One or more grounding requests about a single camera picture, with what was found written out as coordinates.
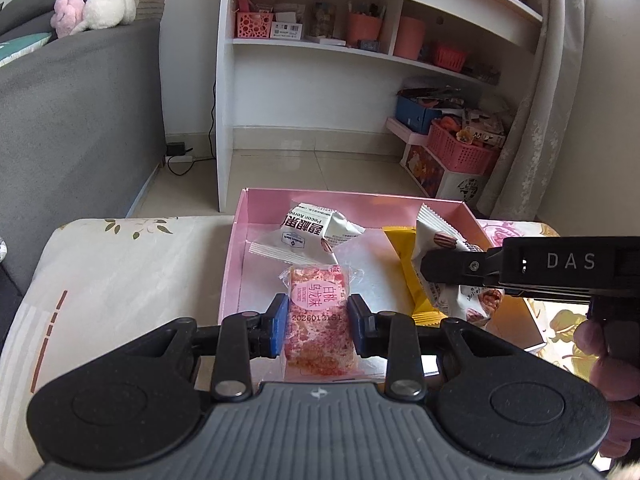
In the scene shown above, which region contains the pink speckled snack packet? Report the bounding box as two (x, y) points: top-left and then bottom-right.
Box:
(277, 262), (365, 382)

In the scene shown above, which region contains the pink round pot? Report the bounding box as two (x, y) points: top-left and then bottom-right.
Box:
(393, 16), (427, 60)

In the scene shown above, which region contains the pile of colourful packets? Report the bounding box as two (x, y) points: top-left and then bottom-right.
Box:
(400, 80), (508, 148)

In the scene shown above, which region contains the white bookshelf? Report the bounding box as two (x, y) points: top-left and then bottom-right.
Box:
(215, 0), (546, 213)

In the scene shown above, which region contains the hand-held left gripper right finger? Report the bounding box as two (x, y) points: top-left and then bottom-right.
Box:
(347, 294), (494, 403)

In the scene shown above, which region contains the black power adapter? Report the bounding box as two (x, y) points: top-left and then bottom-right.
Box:
(165, 142), (195, 163)

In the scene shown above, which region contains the white printed storage box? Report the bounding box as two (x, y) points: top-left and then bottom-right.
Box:
(400, 142), (491, 200)

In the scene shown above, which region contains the pink and white plush toy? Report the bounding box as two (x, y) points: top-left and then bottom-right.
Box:
(51, 0), (137, 38)

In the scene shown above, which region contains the teal patterned pillow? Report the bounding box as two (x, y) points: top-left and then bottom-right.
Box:
(0, 32), (53, 68)

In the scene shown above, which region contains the floral blanket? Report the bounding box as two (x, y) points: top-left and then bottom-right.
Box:
(0, 215), (640, 480)

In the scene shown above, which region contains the pink lattice basket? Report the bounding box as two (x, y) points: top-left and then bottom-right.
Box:
(426, 120), (501, 173)

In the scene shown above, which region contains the pink perforated basket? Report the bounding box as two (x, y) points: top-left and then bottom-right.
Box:
(236, 10), (273, 39)

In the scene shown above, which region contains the clear jar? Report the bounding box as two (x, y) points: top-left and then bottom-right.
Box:
(306, 2), (346, 43)

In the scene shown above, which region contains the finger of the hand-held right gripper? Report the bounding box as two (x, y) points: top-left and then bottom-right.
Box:
(419, 246), (505, 289)

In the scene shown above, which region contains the pink pen cup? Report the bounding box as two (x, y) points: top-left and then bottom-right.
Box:
(347, 10), (383, 47)

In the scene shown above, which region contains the blue storage box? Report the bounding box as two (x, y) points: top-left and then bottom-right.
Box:
(395, 94), (443, 135)

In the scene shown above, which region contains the white walnut print snack packet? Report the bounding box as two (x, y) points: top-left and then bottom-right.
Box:
(411, 202), (507, 329)

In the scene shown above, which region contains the pink cardboard box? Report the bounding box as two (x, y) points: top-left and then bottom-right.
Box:
(218, 187), (548, 386)

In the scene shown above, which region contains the yellow snack packet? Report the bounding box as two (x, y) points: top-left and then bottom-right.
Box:
(382, 226), (452, 328)

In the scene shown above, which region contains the white snack packet dark print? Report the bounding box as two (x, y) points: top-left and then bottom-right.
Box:
(248, 200), (367, 267)

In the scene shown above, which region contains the grey sofa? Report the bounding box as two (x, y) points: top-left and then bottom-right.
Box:
(0, 0), (168, 306)

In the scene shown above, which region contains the person's right hand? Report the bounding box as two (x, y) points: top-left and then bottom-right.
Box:
(572, 319), (640, 461)

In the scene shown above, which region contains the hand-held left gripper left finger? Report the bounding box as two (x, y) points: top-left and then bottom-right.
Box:
(149, 294), (291, 402)

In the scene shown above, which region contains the black cable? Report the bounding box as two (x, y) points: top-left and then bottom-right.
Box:
(167, 75), (218, 176)

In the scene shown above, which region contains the pink plastic tray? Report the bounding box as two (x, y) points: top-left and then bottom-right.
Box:
(386, 116), (431, 145)

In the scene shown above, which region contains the small white labelled box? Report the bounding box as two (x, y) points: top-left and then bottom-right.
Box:
(270, 21), (304, 41)

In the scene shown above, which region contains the red mesh basket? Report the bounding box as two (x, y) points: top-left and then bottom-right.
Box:
(432, 42), (470, 72)

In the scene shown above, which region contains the beige lace curtain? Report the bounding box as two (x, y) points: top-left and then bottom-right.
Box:
(472, 0), (601, 221)

